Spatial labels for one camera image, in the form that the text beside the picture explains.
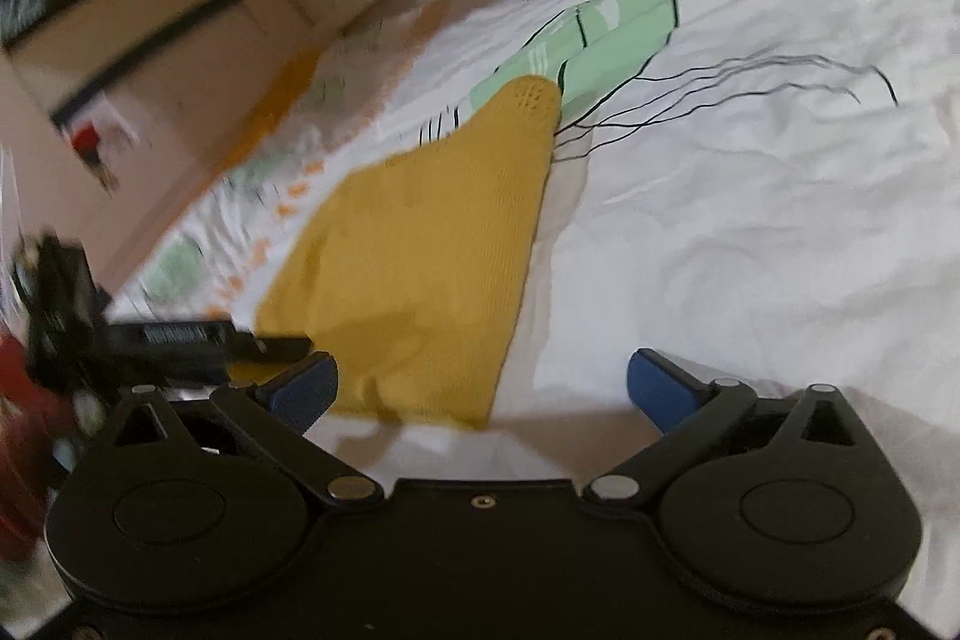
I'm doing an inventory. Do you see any red and black wall picture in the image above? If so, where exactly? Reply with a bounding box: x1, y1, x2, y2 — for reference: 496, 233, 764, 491
59, 89, 149, 193

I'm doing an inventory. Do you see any mustard yellow knit garment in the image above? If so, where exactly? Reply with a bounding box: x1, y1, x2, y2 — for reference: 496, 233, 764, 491
254, 76, 562, 429

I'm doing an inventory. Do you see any white jellyfish print duvet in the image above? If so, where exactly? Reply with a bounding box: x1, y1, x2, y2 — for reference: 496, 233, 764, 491
110, 0, 960, 637

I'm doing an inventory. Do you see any mustard yellow fitted sheet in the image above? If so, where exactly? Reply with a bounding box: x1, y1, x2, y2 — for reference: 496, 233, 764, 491
93, 0, 452, 292

